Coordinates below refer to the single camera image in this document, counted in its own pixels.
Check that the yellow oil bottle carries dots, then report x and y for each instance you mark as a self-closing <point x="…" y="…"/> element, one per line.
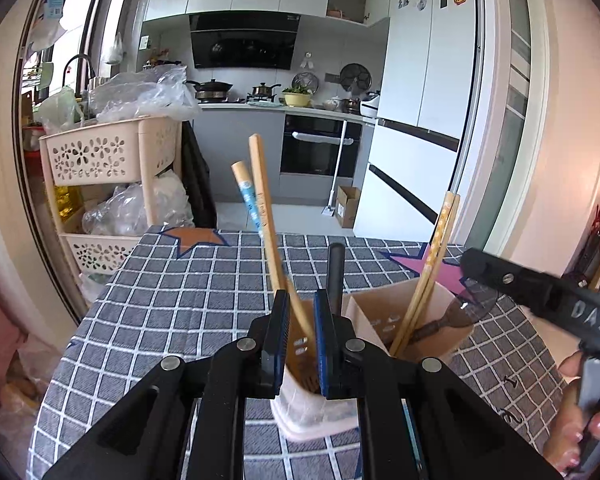
<point x="69" y="202"/>

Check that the black kitchen faucet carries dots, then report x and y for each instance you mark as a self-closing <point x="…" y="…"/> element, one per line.
<point x="77" y="60"/>

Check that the metal pots on counter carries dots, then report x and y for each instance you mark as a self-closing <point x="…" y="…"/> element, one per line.
<point x="342" y="105"/>

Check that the wooden chopstick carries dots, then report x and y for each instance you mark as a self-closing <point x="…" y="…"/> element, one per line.
<point x="270" y="230"/>
<point x="424" y="265"/>
<point x="434" y="260"/>

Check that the white rice cooker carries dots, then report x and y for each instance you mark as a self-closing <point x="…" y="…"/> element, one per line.
<point x="370" y="106"/>

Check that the person's right hand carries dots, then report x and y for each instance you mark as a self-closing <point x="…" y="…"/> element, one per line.
<point x="562" y="430"/>

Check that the white refrigerator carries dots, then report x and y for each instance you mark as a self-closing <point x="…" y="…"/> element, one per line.
<point x="420" y="60"/>

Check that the hanging white plastic bag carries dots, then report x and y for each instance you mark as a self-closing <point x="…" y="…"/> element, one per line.
<point x="112" y="50"/>

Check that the grey checked star tablecloth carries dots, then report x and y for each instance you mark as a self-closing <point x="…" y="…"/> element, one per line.
<point x="180" y="300"/>

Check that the beige plastic storage cart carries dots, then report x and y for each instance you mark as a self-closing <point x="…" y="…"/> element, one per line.
<point x="105" y="155"/>

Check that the dark chair back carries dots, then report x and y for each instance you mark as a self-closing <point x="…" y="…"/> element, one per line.
<point x="200" y="175"/>

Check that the round dark steamer rack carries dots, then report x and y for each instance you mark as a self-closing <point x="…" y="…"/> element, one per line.
<point x="355" y="76"/>

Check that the black range hood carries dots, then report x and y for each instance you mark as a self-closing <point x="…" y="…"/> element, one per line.
<point x="245" y="40"/>

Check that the clear crumpled plastic bags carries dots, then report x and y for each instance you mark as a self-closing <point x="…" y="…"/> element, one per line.
<point x="140" y="92"/>

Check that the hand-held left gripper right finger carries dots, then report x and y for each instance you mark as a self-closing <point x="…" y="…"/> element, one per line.
<point x="322" y="350"/>

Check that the clear plastic bags on shelf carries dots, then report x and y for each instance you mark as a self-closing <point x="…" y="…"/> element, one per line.
<point x="130" y="205"/>

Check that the yellow bowl of greens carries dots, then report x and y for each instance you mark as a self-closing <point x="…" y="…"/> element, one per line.
<point x="296" y="97"/>

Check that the blue patterned chopstick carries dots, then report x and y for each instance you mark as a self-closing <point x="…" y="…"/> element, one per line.
<point x="250" y="200"/>

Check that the cardboard box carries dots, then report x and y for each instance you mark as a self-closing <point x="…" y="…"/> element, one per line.
<point x="347" y="207"/>

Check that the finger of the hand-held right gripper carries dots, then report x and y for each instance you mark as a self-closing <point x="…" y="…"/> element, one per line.
<point x="505" y="280"/>

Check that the dark cooking pot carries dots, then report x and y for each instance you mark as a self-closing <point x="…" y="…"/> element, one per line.
<point x="264" y="92"/>

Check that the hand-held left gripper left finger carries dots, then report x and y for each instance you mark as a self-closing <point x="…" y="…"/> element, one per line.
<point x="279" y="345"/>

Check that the pink plastic utensil holder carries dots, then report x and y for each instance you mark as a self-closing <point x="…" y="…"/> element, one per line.
<point x="370" y="312"/>

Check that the dark clutter pile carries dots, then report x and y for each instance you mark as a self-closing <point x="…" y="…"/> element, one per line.
<point x="597" y="245"/>

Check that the grey kitchen counter cabinet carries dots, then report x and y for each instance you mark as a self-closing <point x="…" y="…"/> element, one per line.
<point x="240" y="150"/>

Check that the black built-in oven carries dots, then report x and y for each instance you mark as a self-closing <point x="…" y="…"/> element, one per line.
<point x="320" y="150"/>

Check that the white mop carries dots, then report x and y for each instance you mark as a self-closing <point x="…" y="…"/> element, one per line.
<point x="337" y="170"/>

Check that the black wok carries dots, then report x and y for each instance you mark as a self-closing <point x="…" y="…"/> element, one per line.
<point x="212" y="89"/>

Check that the large black spoon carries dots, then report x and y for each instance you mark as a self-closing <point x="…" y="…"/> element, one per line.
<point x="336" y="275"/>

